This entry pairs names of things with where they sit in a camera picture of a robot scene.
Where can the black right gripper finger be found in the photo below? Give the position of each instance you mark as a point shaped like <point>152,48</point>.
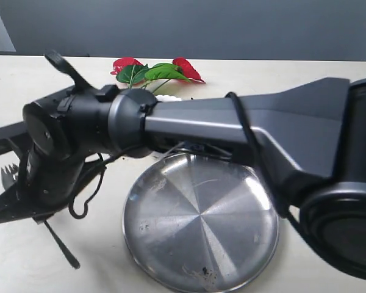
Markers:
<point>63,66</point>

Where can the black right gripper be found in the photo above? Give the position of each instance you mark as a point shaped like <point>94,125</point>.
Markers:
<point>60,144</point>

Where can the round stainless steel plate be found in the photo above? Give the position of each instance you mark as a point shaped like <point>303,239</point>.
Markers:
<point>195,224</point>

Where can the white scalloped plastic pot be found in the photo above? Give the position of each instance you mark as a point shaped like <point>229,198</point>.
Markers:
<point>167,98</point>

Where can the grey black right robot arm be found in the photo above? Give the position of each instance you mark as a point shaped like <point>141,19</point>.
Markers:
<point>307,146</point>

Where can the red artificial flower plant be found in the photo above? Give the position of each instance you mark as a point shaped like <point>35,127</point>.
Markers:
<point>132,72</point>

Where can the stainless steel spork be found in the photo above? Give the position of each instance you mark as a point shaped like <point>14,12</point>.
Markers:
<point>9,174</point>

